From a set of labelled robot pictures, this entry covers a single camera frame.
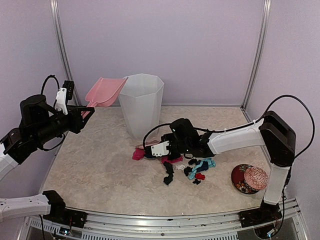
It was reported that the magenta paper scrap top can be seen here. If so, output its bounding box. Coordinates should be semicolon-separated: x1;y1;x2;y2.
132;148;145;161

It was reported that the small black paper scrap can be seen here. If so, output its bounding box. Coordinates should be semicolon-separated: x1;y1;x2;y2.
192;179;202;185

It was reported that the front aluminium rail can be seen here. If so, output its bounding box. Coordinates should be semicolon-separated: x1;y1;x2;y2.
23;207;305;240

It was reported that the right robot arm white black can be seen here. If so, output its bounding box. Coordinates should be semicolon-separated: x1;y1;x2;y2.
142;107;315;222

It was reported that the small red paper scrap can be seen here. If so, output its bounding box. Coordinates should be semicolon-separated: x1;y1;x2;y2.
195;172;206;181

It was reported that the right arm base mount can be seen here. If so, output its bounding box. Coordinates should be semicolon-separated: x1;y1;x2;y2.
238;201;283;228

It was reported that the pink plastic dustpan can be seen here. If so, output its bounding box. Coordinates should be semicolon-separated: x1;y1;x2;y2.
85;77;129;108

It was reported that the pink plastic hand brush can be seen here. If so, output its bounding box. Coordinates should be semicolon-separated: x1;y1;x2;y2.
135;140;160;150

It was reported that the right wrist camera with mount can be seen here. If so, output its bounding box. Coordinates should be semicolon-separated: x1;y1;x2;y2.
150;140;170;158

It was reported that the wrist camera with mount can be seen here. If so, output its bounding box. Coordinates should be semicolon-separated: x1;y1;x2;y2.
53;80;75;115
150;140;170;158

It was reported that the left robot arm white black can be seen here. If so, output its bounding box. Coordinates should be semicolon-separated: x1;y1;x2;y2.
0;80;95;223

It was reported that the black paper scrap strip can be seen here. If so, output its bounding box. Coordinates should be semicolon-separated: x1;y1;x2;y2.
163;162;174;186

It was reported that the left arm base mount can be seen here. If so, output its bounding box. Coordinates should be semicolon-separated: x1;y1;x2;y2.
42;190;88;229

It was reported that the translucent white waste bin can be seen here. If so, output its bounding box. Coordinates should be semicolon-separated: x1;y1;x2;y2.
118;73;165;140

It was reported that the white paper scrap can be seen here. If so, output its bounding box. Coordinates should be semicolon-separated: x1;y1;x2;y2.
175;164;186;171

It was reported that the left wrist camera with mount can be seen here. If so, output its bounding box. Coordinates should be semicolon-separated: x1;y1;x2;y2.
53;80;75;115

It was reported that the right aluminium frame post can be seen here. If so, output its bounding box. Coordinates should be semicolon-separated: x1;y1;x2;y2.
241;0;272;112

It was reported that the pink patterned small bowl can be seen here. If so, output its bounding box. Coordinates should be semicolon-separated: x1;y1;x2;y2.
244;166;269;191

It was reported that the dark red patterned round dish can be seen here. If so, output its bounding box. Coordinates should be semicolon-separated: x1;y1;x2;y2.
231;164;259;195

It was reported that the navy paper scrap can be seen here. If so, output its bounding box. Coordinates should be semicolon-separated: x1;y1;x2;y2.
144;154;157;160

